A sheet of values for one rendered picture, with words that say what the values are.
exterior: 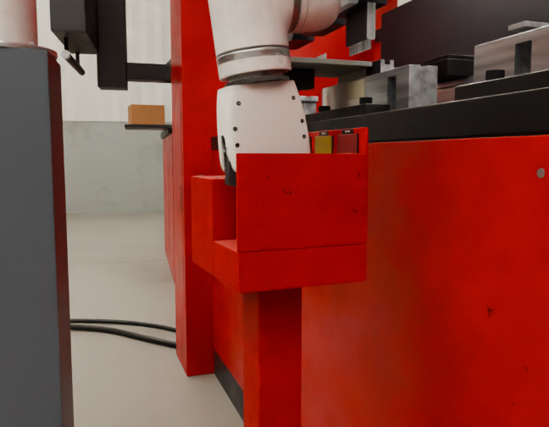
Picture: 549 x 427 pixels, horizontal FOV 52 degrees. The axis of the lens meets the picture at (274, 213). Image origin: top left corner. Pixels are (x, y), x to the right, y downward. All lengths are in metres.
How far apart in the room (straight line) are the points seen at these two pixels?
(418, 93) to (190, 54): 1.15
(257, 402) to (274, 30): 0.45
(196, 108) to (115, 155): 6.36
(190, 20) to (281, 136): 1.46
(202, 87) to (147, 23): 6.52
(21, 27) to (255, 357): 0.77
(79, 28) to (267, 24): 1.58
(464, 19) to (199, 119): 0.92
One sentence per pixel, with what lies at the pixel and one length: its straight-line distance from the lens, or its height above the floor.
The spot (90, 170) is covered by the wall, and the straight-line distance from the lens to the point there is 8.38.
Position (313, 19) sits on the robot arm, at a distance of 0.68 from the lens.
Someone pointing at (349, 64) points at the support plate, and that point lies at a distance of 1.18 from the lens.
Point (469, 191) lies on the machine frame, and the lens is 0.71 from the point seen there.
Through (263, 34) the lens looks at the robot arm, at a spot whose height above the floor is 0.94.
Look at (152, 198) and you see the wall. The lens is 8.37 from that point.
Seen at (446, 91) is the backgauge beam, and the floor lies 0.96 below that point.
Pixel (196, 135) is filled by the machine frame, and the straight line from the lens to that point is 2.03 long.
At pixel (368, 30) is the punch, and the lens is 1.26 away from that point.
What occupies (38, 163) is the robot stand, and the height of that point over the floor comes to 0.79.
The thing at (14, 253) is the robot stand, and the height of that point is 0.63.
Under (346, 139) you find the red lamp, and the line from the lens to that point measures 0.69.
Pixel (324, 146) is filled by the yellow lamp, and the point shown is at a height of 0.82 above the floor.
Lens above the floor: 0.81
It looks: 6 degrees down
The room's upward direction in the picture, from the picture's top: straight up
